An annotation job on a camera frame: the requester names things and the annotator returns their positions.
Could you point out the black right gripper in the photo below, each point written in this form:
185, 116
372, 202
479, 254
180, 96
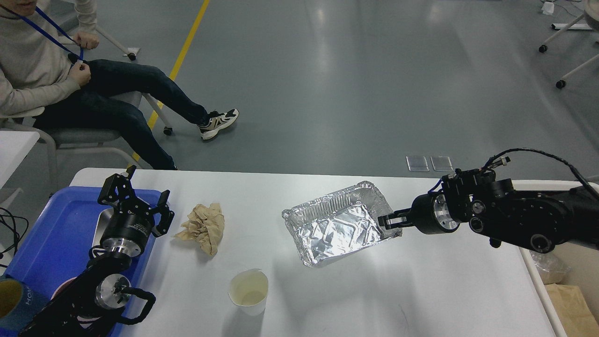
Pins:
429, 213

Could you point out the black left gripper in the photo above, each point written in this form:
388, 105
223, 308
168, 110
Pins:
128, 232

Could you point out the brown paper napkin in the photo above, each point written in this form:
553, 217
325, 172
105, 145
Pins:
205, 225

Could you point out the aluminium foil tray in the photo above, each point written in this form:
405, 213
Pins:
339, 224

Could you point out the white paper cup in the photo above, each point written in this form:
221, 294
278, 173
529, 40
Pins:
248, 291

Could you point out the rectangular metal tin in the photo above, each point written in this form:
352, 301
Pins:
102, 223

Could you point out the pink HOME mug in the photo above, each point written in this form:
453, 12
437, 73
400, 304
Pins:
85, 319

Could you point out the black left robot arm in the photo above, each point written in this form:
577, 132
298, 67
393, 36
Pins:
102, 296

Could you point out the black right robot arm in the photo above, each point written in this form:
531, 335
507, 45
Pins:
537, 220

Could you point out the person's hand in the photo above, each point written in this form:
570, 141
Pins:
80, 73

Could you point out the person's other hand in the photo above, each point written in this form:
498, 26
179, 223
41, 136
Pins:
86, 40

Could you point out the clear floor marker right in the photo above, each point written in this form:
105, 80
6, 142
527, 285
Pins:
441, 163

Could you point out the grey office chair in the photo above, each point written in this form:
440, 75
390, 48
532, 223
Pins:
89, 135

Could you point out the blue plastic tray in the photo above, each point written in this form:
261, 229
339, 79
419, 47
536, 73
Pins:
57, 248

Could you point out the white sneaker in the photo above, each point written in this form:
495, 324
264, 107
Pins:
217, 122

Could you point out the white side table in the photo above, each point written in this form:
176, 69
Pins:
14, 147

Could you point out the dark teal HOME mug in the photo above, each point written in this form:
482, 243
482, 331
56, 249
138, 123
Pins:
19, 303

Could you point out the seated person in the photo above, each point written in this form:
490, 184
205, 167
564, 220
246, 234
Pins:
70, 93

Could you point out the beige plastic bin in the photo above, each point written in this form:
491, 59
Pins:
582, 260

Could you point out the brown paper bag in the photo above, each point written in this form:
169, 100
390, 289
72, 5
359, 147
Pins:
572, 310

